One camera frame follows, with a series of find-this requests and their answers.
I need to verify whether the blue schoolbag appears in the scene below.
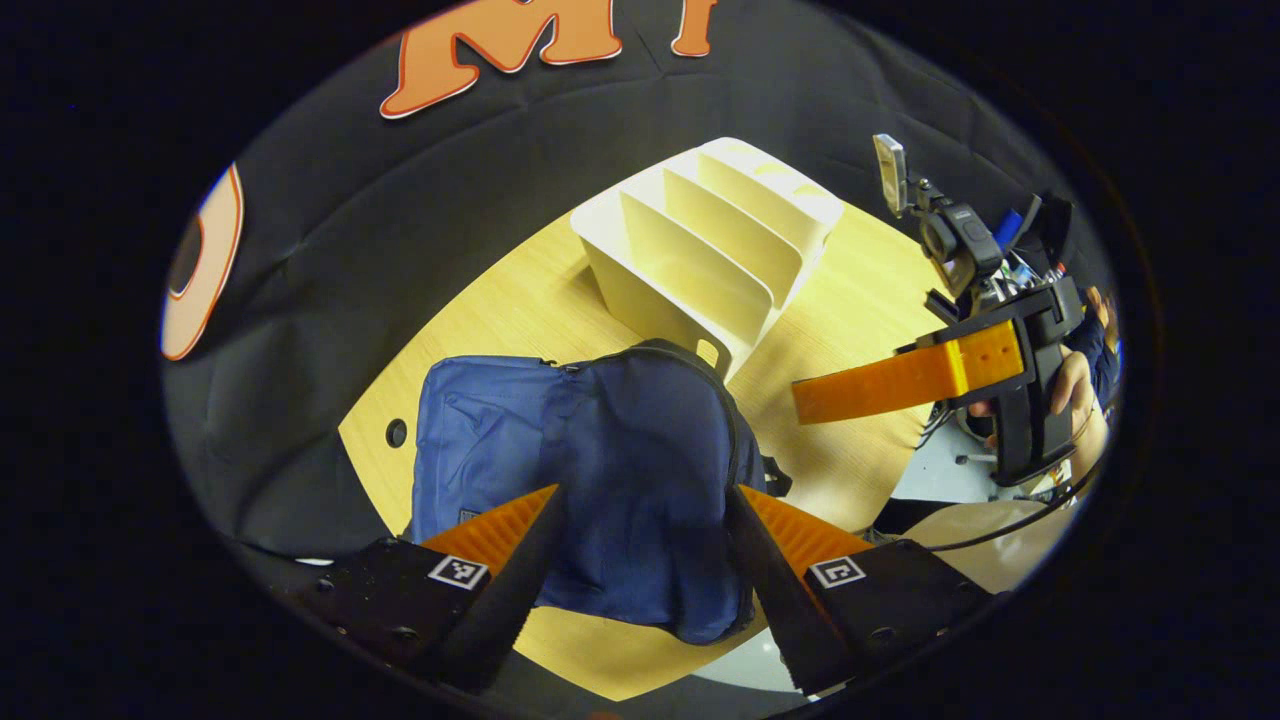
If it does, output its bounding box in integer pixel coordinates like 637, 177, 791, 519
405, 338, 793, 646

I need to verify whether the black cable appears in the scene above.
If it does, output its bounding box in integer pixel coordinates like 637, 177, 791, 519
928, 468, 1103, 554

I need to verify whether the dark computer monitor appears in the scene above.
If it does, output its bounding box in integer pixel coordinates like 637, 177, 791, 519
1020, 193, 1078, 273

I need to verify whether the white bookshelf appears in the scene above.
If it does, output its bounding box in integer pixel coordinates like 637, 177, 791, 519
570, 137, 846, 383

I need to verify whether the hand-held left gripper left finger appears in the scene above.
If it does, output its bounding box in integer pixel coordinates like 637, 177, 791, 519
285, 484, 569, 696

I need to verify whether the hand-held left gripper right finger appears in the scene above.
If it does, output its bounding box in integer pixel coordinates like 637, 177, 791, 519
724, 485, 999, 698

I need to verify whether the black backdrop cloth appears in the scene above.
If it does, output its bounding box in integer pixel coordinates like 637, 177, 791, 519
160, 0, 1101, 591

